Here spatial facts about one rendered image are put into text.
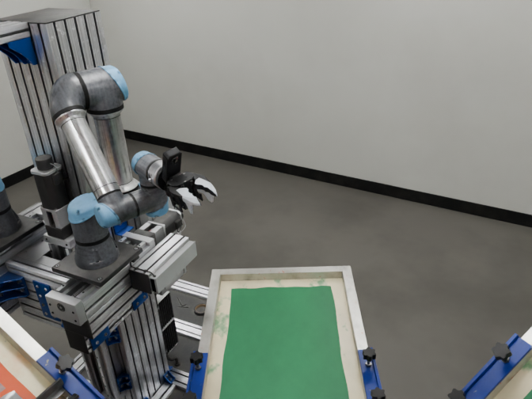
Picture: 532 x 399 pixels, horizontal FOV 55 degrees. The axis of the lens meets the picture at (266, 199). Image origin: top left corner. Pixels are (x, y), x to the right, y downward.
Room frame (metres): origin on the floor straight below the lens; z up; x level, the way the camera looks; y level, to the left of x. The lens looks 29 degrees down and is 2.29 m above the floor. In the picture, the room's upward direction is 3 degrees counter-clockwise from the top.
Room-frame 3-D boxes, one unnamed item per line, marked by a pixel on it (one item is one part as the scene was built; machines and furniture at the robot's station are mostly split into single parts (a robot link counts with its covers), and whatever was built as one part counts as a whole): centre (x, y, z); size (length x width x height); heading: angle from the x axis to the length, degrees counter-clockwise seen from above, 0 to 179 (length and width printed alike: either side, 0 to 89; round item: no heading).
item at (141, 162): (1.37, 0.34, 1.65); 0.11 x 0.08 x 0.09; 39
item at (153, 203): (1.36, 0.35, 1.56); 0.11 x 0.08 x 0.11; 129
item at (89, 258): (1.50, 0.61, 1.31); 0.15 x 0.15 x 0.10
